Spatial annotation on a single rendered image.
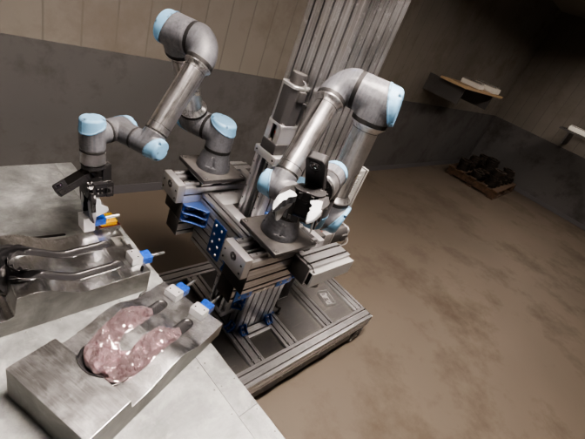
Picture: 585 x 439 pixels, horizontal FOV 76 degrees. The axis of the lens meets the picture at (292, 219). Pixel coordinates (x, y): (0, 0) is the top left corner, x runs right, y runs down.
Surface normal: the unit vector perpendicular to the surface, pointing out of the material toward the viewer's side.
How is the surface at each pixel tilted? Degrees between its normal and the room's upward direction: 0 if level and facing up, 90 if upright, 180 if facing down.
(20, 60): 90
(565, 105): 90
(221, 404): 0
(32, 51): 90
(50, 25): 90
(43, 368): 0
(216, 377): 0
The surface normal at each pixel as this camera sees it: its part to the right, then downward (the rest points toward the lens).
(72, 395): 0.33, -0.80
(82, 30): 0.63, 0.58
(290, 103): -0.05, 0.51
